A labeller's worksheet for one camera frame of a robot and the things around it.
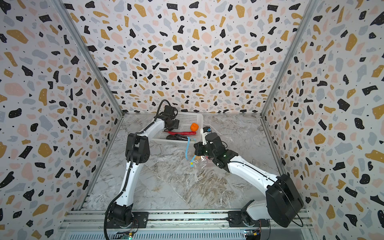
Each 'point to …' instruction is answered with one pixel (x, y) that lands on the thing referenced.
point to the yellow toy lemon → (197, 157)
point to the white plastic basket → (186, 119)
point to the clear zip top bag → (202, 162)
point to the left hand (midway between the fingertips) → (175, 120)
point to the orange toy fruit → (194, 127)
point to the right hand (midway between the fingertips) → (191, 143)
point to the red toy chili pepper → (182, 133)
